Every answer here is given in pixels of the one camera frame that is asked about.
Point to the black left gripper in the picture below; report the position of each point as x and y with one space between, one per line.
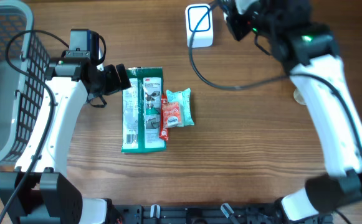
116 84

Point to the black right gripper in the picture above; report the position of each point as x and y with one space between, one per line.
233 22

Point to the large green 3M package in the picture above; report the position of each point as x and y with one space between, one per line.
141 104

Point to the red yogurt label sleeve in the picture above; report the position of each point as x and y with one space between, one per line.
172 115

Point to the light teal snack pouch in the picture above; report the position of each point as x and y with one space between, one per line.
183 98

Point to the yogurt bottle red label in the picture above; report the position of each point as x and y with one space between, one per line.
298 97

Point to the red chocolate bar packet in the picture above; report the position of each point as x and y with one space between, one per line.
163 134

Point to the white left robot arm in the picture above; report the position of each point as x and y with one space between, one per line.
37 190

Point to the white barcode scanner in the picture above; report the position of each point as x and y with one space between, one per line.
201 15

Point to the dark grey plastic basket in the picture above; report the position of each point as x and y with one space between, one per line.
20 96

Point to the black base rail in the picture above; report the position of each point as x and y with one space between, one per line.
254 213

